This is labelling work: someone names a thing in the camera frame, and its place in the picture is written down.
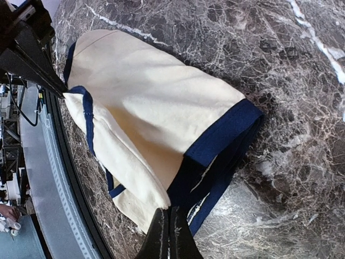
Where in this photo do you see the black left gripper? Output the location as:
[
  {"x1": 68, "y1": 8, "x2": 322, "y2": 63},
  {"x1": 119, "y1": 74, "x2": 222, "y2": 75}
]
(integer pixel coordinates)
[{"x1": 1, "y1": 1, "x2": 67, "y2": 98}]

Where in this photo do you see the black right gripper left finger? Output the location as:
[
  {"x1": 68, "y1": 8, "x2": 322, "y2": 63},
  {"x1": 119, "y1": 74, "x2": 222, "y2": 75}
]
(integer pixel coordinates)
[{"x1": 135, "y1": 208, "x2": 169, "y2": 259}]

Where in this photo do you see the cream underwear with navy trim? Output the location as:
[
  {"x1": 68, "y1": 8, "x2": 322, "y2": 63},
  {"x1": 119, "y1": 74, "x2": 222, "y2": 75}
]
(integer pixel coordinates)
[{"x1": 64, "y1": 30, "x2": 264, "y2": 234}]

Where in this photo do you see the grey slotted cable duct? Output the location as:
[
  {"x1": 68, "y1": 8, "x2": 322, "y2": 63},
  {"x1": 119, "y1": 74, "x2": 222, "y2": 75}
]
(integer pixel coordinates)
[{"x1": 40, "y1": 105, "x2": 100, "y2": 258}]

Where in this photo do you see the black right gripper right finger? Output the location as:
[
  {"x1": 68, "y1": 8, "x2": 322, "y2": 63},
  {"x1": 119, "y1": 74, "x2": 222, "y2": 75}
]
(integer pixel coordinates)
[{"x1": 169, "y1": 207, "x2": 203, "y2": 259}]

